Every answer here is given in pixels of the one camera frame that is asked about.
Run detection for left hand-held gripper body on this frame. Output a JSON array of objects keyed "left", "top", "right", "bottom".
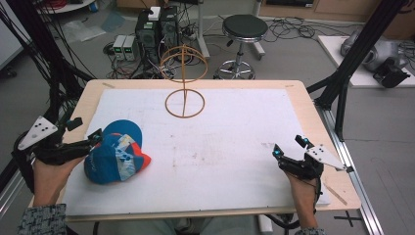
[{"left": 13, "top": 116, "right": 94, "bottom": 165}]

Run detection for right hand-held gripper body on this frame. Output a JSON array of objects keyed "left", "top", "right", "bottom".
[{"left": 277, "top": 143, "right": 355, "bottom": 181}]

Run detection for blue baseball cap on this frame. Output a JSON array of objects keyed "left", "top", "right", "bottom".
[{"left": 83, "top": 118, "right": 153, "bottom": 186}]

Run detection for person's right hand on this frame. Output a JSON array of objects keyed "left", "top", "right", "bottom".
[{"left": 283, "top": 169, "right": 323, "bottom": 212}]

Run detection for person's left hand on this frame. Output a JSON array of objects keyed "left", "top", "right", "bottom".
[{"left": 31, "top": 156, "right": 86, "bottom": 208}]

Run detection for white table mat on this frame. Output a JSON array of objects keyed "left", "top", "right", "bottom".
[{"left": 61, "top": 88, "right": 331, "bottom": 217}]

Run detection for black floor tape cross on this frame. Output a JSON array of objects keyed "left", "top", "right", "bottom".
[{"left": 333, "top": 210, "right": 363, "bottom": 228}]

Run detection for small white power supply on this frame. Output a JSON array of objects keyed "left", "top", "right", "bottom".
[
  {"left": 122, "top": 35, "right": 137, "bottom": 62},
  {"left": 112, "top": 34, "right": 127, "bottom": 62}
]

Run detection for white floor platform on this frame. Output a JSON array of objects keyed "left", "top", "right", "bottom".
[{"left": 316, "top": 34, "right": 415, "bottom": 89}]

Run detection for clear plastic sheet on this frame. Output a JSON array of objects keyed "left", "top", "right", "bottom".
[{"left": 61, "top": 20, "right": 107, "bottom": 43}]

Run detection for person's legs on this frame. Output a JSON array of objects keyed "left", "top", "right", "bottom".
[{"left": 97, "top": 216, "right": 259, "bottom": 235}]

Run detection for black device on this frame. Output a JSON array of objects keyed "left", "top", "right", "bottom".
[{"left": 372, "top": 58, "right": 412, "bottom": 89}]

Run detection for grey machine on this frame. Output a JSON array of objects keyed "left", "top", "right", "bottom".
[{"left": 340, "top": 29, "right": 409, "bottom": 73}]

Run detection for black computer tower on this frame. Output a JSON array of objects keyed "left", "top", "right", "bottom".
[
  {"left": 134, "top": 9, "right": 162, "bottom": 66},
  {"left": 159, "top": 5, "right": 181, "bottom": 51}
]

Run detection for black round stool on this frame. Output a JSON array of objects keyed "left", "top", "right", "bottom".
[{"left": 213, "top": 13, "right": 269, "bottom": 80}]

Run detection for white box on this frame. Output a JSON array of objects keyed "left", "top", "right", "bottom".
[{"left": 147, "top": 6, "right": 161, "bottom": 23}]

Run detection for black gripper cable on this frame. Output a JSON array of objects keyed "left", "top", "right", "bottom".
[{"left": 311, "top": 177, "right": 323, "bottom": 214}]

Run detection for aluminium rail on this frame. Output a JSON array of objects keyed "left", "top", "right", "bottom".
[{"left": 313, "top": 98, "right": 387, "bottom": 235}]

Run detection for black metal frame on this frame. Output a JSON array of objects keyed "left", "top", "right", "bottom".
[
  {"left": 4, "top": 0, "right": 96, "bottom": 126},
  {"left": 305, "top": 0, "right": 409, "bottom": 142}
]

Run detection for wooden wire hat stand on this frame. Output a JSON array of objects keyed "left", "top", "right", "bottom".
[{"left": 159, "top": 43, "right": 209, "bottom": 119}]

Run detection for bundle of floor cables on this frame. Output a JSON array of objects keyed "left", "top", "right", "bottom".
[{"left": 263, "top": 16, "right": 351, "bottom": 44}]

